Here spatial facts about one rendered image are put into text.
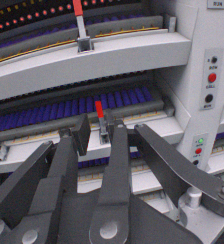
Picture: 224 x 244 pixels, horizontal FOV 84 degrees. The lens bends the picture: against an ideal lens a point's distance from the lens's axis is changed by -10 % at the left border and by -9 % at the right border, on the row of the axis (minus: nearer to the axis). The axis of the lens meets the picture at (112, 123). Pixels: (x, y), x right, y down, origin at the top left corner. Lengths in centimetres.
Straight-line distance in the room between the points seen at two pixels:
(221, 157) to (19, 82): 60
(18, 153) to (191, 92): 41
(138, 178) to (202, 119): 25
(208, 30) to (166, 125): 21
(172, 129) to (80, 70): 23
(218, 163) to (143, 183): 26
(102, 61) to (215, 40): 20
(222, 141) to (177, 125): 26
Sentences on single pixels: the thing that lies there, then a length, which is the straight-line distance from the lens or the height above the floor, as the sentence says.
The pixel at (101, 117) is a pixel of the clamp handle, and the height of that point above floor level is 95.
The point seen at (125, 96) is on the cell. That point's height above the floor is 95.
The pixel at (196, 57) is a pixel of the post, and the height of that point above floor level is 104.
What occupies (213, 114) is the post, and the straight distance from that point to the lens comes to 37.
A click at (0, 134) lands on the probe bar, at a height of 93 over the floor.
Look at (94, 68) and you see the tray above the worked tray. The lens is 25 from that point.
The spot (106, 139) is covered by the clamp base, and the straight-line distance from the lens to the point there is 31.
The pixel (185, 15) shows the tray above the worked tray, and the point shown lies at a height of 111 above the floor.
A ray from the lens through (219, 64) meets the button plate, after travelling 33.
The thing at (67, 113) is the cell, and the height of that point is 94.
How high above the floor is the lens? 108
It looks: 30 degrees down
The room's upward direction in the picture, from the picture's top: 10 degrees counter-clockwise
